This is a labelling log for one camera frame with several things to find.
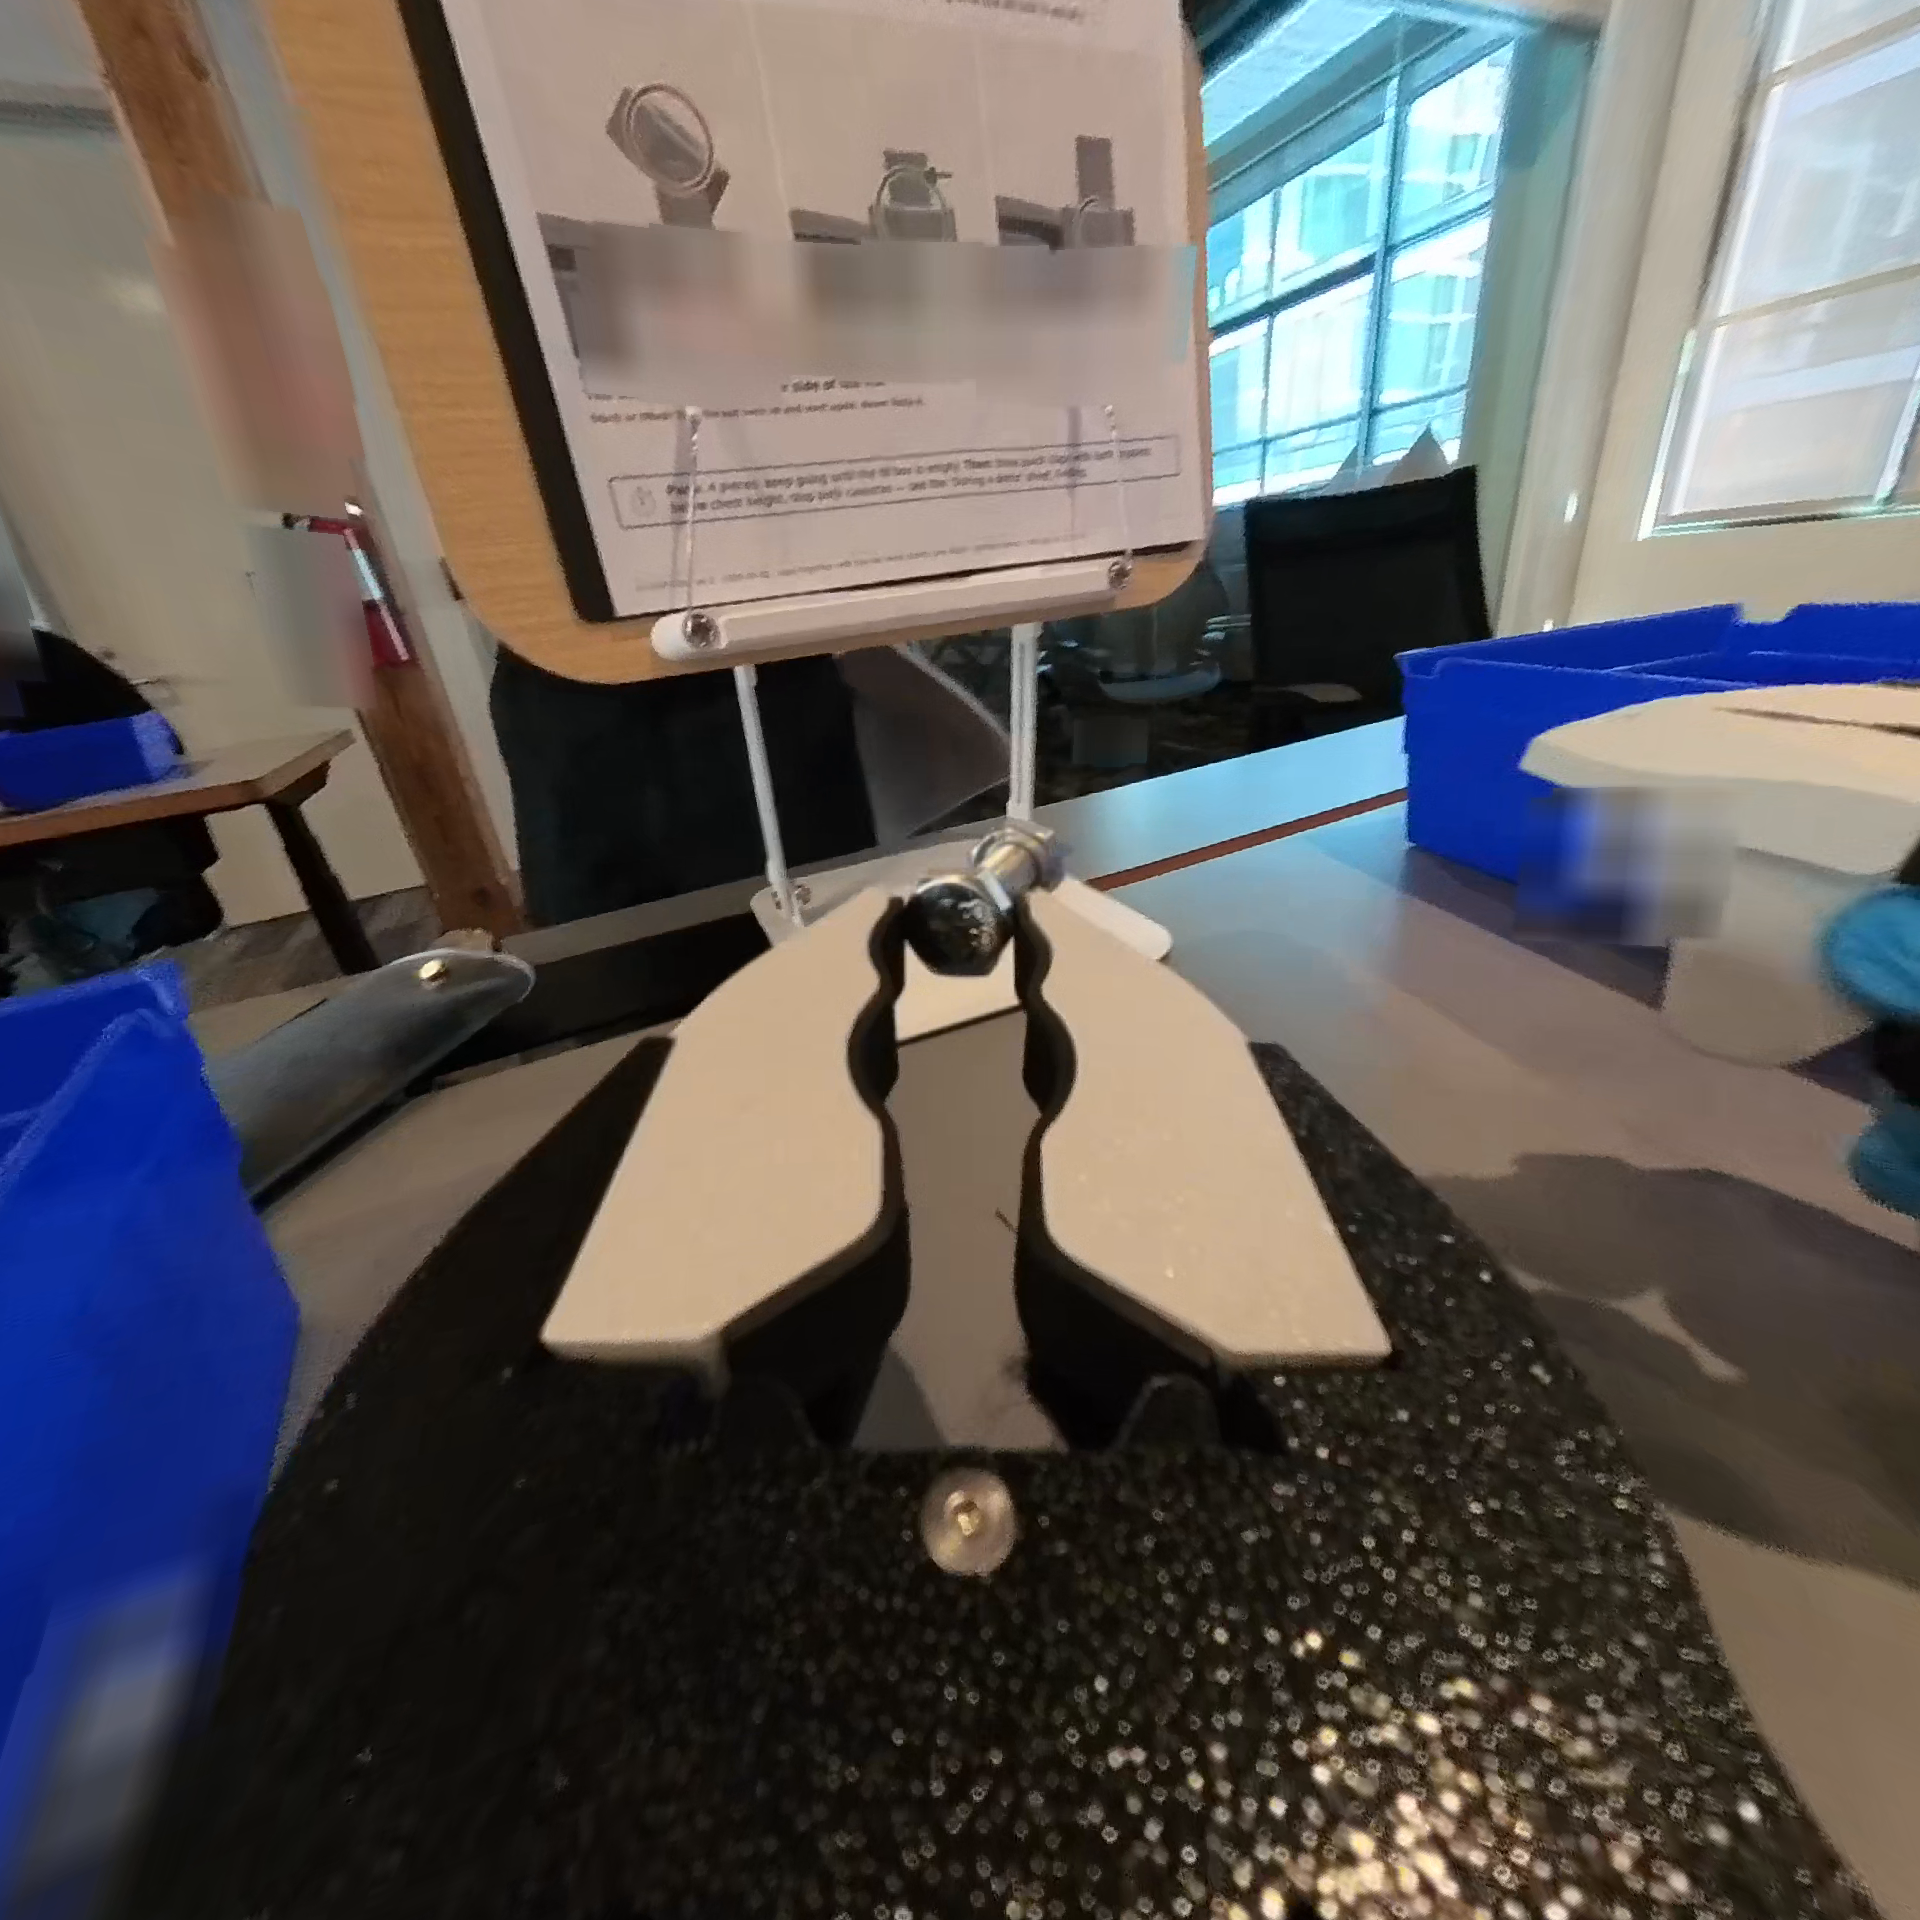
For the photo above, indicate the white paper sheet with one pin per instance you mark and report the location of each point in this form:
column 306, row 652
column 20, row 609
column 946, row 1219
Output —
column 923, row 734

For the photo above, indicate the silver hex bolt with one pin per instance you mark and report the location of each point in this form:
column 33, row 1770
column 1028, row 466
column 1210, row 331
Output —
column 955, row 932

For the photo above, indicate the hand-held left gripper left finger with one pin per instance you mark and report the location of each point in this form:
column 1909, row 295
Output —
column 721, row 1156

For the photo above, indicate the black backing board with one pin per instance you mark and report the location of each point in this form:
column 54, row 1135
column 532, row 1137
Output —
column 511, row 375

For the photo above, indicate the black mesh office chair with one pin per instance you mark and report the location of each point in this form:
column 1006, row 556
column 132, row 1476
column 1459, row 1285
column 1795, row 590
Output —
column 1349, row 599

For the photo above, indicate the window with white blind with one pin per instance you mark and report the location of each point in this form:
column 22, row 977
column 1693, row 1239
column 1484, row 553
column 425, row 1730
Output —
column 1799, row 375

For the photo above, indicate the brown wooden post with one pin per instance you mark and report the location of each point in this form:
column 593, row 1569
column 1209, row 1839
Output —
column 452, row 811

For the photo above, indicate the printed instruction sheet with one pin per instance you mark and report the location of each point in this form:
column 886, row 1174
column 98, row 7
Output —
column 901, row 495

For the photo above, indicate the silver hex nut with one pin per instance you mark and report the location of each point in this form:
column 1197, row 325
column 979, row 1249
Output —
column 1037, row 857

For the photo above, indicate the blue plastic bin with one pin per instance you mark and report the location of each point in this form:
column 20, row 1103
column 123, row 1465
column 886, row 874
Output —
column 119, row 1349
column 1470, row 751

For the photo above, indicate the wooden side table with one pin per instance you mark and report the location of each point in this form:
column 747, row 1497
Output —
column 226, row 773

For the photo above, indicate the red fire extinguisher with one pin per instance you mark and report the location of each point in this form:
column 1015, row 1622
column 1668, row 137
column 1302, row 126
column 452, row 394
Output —
column 388, row 622

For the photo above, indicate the person's right hand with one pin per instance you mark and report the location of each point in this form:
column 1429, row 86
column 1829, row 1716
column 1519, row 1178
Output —
column 1883, row 946

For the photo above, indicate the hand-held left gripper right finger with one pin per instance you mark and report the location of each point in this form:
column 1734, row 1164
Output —
column 1202, row 1171

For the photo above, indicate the small blue bin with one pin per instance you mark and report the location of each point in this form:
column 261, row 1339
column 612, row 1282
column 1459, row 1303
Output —
column 77, row 758

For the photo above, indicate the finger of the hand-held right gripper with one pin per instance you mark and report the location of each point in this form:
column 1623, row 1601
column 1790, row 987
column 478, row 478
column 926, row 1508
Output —
column 1829, row 796
column 1829, row 703

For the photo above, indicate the dark framed window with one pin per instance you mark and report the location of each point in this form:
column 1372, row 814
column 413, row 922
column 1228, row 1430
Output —
column 1307, row 375

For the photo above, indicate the grey metal clamp lever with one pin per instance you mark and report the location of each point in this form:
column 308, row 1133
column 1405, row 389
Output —
column 347, row 1050

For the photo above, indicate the cluster of grey office chairs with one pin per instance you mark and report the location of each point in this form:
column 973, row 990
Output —
column 1141, row 692

